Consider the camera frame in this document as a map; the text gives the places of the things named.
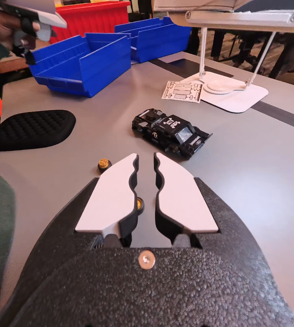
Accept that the black lego car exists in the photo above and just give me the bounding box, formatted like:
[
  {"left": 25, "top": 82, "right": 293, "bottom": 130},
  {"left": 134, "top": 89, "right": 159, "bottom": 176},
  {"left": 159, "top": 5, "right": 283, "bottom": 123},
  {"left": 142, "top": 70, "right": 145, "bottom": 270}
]
[{"left": 132, "top": 108, "right": 212, "bottom": 160}]

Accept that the white booklet stand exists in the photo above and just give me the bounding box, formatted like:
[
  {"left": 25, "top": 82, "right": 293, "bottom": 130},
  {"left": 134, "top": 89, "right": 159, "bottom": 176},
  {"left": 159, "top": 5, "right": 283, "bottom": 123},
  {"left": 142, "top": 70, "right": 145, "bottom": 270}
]
[{"left": 160, "top": 8, "right": 294, "bottom": 114}]

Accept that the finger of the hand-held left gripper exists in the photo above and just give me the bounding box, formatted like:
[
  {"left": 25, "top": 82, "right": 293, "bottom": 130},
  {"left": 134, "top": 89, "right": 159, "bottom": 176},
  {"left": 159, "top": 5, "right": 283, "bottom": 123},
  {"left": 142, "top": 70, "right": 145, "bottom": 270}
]
[{"left": 2, "top": 0, "right": 67, "bottom": 28}]

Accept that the red storage bin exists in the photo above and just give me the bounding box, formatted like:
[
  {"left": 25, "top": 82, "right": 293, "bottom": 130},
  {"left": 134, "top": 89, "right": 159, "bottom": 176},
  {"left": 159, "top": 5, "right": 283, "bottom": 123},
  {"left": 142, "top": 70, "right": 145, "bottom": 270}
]
[{"left": 52, "top": 0, "right": 131, "bottom": 42}]

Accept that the black dimpled wrist rest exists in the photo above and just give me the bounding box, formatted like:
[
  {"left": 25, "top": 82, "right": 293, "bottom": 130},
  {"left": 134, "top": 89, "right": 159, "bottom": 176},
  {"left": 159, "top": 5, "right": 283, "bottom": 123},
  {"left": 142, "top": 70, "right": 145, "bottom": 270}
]
[{"left": 0, "top": 110, "right": 77, "bottom": 152}]

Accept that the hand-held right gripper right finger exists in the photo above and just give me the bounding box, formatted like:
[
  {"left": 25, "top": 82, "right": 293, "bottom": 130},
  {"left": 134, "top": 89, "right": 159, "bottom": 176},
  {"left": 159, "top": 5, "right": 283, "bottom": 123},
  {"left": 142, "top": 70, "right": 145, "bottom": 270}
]
[{"left": 154, "top": 152, "right": 219, "bottom": 240}]

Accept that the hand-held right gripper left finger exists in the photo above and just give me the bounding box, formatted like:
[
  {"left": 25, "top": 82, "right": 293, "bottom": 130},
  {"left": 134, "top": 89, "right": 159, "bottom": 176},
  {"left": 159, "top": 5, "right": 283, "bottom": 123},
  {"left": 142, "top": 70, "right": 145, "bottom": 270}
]
[{"left": 76, "top": 153, "right": 140, "bottom": 238}]

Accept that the lego instruction booklet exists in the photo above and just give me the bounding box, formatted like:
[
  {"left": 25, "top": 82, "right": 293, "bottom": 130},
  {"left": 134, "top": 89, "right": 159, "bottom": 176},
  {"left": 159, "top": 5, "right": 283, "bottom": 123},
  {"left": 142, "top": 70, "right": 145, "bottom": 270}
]
[{"left": 152, "top": 0, "right": 249, "bottom": 13}]

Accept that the white sticker sheet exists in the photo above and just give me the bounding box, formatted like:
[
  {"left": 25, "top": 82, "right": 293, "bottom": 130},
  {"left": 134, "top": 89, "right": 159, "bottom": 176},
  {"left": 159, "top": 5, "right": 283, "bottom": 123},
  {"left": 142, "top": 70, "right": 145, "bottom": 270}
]
[{"left": 161, "top": 81, "right": 203, "bottom": 104}]

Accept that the blue storage bin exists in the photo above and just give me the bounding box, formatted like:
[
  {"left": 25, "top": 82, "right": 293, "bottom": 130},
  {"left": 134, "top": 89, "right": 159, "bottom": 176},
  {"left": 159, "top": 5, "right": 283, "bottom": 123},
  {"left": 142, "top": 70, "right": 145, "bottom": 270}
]
[
  {"left": 30, "top": 33, "right": 132, "bottom": 97},
  {"left": 115, "top": 17, "right": 192, "bottom": 63}
]

